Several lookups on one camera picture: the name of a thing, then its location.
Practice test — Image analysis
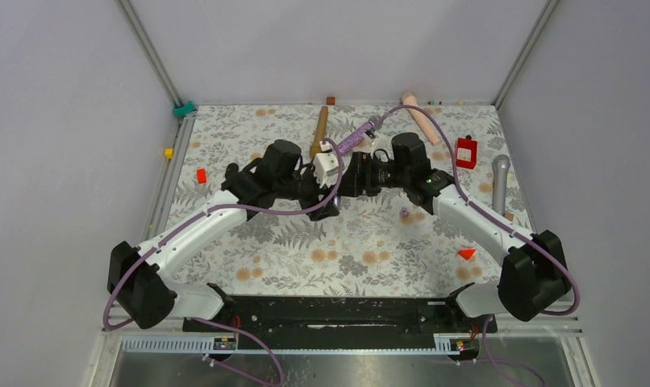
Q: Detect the gold microphone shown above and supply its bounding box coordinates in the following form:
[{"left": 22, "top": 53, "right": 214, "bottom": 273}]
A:
[{"left": 309, "top": 106, "right": 329, "bottom": 158}]

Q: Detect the pink microphone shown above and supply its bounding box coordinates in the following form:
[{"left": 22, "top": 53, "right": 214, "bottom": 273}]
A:
[{"left": 400, "top": 92, "right": 442, "bottom": 145}]

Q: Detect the small red block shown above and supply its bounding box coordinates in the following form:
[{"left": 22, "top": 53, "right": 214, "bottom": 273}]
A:
[{"left": 196, "top": 169, "right": 207, "bottom": 185}]

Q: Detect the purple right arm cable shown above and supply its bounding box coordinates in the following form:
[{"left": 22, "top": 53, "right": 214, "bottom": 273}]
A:
[{"left": 377, "top": 105, "right": 581, "bottom": 387}]

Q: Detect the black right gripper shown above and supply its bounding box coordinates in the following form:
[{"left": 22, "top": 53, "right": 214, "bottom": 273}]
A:
[{"left": 336, "top": 152, "right": 410, "bottom": 198}]

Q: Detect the red triangle block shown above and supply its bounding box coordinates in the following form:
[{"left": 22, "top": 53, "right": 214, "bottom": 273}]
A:
[{"left": 457, "top": 248, "right": 477, "bottom": 260}]

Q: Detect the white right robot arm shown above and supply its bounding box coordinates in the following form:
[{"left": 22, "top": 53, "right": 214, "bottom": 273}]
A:
[{"left": 339, "top": 133, "right": 573, "bottom": 332}]

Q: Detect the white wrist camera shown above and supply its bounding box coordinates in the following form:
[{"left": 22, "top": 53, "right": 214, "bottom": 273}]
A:
[
  {"left": 365, "top": 130, "right": 378, "bottom": 146},
  {"left": 312, "top": 152, "right": 342, "bottom": 189}
]

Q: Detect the teal corner clamp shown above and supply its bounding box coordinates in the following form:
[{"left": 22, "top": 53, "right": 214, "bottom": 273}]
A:
[{"left": 173, "top": 101, "right": 197, "bottom": 119}]

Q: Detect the purple glitter microphone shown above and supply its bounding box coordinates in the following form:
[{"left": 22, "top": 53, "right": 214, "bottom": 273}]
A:
[{"left": 337, "top": 115, "right": 382, "bottom": 156}]

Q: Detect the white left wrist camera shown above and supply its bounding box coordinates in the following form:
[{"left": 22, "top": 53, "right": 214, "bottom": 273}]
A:
[{"left": 312, "top": 152, "right": 342, "bottom": 189}]

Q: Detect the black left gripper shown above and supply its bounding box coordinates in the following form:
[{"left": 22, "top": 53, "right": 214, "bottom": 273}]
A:
[{"left": 276, "top": 162, "right": 340, "bottom": 220}]

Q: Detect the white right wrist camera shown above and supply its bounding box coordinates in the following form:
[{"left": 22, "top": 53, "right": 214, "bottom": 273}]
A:
[{"left": 365, "top": 130, "right": 378, "bottom": 146}]

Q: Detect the silver grey microphone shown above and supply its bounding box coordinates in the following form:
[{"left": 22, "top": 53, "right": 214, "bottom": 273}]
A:
[{"left": 492, "top": 154, "right": 510, "bottom": 216}]

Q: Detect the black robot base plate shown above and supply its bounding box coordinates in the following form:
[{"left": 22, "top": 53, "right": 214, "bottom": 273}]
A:
[{"left": 181, "top": 283, "right": 498, "bottom": 352}]

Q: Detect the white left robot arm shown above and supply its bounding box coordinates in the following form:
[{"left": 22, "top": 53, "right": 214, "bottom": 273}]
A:
[{"left": 102, "top": 138, "right": 346, "bottom": 331}]

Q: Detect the red box with label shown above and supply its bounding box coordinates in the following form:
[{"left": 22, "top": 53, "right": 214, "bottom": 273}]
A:
[{"left": 456, "top": 135, "right": 478, "bottom": 169}]

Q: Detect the floral table mat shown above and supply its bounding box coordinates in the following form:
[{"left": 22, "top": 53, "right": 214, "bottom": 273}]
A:
[{"left": 168, "top": 105, "right": 501, "bottom": 297}]

